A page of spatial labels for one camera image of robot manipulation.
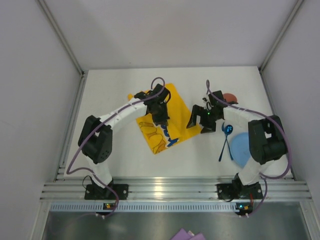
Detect purple cloth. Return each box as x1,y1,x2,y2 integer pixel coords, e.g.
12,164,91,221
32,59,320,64
170,228,206,240

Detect aluminium mounting rail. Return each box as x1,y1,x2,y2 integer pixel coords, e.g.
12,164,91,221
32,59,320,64
40,177,312,202

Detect slotted grey cable duct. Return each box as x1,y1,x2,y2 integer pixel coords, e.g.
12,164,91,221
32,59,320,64
50,201,252,214

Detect blue plastic plate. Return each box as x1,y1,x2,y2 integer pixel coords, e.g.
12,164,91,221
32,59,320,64
230,132,251,168

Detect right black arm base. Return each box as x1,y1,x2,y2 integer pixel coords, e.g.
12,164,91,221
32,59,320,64
216,181,263,202

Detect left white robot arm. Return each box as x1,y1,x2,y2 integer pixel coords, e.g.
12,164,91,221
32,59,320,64
78,84,171,190

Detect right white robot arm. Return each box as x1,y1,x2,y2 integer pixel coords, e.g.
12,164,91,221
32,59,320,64
186,90,288,187

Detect red plastic cup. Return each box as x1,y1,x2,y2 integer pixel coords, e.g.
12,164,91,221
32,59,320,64
223,93,238,105

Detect yellow cartoon placemat cloth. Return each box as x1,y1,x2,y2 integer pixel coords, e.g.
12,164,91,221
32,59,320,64
136,83,202,155

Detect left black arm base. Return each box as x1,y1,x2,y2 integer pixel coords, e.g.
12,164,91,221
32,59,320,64
84,180,129,200

